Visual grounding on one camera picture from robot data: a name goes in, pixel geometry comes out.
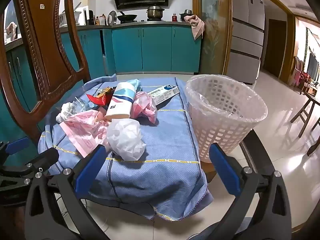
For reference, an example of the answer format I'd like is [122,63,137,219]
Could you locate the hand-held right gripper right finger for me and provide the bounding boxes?
[209,142,298,240]

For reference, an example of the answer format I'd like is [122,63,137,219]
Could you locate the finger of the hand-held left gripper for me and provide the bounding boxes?
[0,147,60,198]
[0,137,30,167]

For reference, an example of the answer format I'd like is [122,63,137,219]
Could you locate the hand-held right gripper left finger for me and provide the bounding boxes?
[24,144,108,240]

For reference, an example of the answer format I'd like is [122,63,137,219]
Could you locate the pink printed paper sheet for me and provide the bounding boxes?
[59,111,111,158]

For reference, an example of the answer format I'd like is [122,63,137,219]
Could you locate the white tissue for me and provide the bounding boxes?
[106,119,147,161]

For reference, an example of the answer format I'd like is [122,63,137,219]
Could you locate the white lattice plastic wastebasket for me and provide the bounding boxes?
[184,74,268,163]

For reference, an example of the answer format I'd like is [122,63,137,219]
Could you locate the clear plastic wrapper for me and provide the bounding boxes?
[55,97,94,123]

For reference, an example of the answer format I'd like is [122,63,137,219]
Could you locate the red snack wrapper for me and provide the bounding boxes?
[86,87,116,105]

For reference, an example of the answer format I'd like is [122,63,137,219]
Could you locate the pink plastic bag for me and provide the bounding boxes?
[130,91,158,124]

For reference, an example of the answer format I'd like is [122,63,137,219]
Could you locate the long white medicine box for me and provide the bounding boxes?
[147,84,180,106]

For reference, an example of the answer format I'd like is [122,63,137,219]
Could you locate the blue woven cloth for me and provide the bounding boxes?
[37,74,208,222]

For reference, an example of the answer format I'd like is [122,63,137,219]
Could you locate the white blue toothpaste box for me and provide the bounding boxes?
[104,81,137,119]

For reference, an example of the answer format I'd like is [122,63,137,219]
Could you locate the light blue face mask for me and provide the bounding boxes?
[128,79,143,93]

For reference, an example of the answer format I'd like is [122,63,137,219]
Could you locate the wooden stool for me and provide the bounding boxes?
[290,92,320,157]

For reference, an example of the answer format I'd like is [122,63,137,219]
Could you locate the carved wooden chair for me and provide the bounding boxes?
[0,0,92,145]

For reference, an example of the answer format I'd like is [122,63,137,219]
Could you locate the row of colourful chairs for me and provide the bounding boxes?
[289,57,313,93]

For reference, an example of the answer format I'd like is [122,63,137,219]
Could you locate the teal kitchen base cabinets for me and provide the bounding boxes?
[0,21,202,140]

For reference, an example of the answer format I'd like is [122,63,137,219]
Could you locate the wood framed glass door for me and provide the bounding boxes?
[192,0,233,76]

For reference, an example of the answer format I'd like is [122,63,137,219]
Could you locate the white dish rack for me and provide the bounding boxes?
[59,4,86,27]

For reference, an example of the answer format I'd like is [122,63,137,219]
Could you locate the silver refrigerator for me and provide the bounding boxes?
[230,0,265,84]

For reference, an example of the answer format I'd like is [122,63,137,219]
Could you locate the pink hanging towel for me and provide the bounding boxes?
[184,14,205,41]

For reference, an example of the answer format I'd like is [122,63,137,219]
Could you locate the steel pot lid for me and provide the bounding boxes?
[107,10,118,26]

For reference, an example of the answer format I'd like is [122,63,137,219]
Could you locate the black wok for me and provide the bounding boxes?
[117,11,138,22]

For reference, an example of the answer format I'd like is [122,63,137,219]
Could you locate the steel cooking pot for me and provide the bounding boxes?
[146,6,165,21]

